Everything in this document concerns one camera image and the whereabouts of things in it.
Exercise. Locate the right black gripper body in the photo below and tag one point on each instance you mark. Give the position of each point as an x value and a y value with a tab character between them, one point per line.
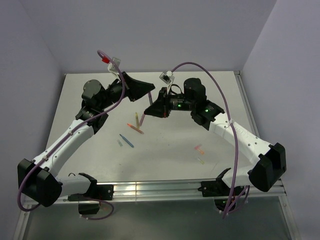
176	102

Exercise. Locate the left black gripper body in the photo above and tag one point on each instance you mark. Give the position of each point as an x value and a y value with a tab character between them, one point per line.
114	92

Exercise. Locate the purple pen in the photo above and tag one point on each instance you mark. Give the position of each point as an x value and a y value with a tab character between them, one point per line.
150	98

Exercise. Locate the pink pen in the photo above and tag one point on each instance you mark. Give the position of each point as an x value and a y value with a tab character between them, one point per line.
141	119

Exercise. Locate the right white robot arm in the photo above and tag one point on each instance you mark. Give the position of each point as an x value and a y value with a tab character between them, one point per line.
268	161

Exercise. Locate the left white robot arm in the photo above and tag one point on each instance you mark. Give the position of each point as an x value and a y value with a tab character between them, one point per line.
37	178

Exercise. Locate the yellow pen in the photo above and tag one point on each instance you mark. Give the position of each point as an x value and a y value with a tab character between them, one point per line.
137	122

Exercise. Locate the orange pen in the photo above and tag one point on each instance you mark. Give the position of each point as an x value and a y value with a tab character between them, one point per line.
135	128

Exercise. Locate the blue pen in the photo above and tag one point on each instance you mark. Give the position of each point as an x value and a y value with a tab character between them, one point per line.
127	141

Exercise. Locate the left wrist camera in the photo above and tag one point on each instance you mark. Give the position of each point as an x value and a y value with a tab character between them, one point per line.
111	67

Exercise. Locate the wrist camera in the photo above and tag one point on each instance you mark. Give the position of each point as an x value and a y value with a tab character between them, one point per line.
111	67
168	78

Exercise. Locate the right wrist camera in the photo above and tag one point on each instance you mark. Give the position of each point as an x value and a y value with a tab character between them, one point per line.
168	78

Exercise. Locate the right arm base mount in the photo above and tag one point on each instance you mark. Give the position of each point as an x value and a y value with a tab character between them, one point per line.
216	188

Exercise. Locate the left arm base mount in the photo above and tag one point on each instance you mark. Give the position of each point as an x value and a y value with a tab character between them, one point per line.
101	194

